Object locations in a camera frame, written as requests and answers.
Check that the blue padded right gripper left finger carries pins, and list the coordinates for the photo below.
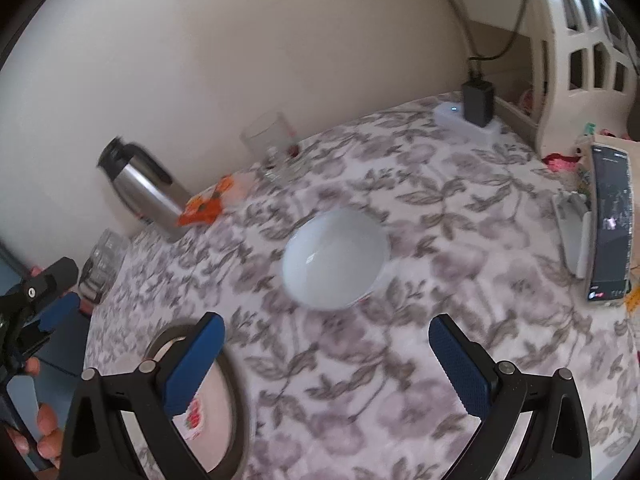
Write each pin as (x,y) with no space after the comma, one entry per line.
(96,441)

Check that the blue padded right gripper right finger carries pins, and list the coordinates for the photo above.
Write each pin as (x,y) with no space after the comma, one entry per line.
(556,443)

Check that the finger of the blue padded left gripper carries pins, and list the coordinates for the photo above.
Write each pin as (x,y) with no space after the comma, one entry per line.
(57,312)

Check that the stainless steel round pan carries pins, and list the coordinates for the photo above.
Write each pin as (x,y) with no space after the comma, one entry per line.
(233,464)

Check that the light blue ceramic bowl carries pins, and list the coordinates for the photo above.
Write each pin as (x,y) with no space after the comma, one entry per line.
(335,259)

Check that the white bowl with red rim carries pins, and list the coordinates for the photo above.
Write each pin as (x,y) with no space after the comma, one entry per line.
(191,422)

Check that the person's left hand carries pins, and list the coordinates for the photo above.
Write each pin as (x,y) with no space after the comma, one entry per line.
(50,444)

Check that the smartphone with dark screen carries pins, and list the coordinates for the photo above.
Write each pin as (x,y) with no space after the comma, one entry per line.
(611,206)

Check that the stainless steel thermos jug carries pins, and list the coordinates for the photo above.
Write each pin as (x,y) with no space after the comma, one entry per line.
(145,187)

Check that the grey floral tablecloth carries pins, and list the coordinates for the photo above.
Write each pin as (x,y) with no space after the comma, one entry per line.
(358,394)

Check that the orange snack packet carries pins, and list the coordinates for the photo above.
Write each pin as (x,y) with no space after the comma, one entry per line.
(228,193)

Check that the white phone stand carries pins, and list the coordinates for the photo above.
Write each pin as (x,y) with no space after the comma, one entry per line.
(574,217)

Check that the clear glass mug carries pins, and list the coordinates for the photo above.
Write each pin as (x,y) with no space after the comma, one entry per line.
(273,141)

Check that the white power strip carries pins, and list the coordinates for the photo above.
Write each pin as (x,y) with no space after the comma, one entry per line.
(449,116)

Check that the black power adapter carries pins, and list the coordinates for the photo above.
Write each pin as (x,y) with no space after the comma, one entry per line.
(478,101)

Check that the white lattice plastic shelf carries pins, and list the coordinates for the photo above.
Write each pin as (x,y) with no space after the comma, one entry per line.
(592,74)

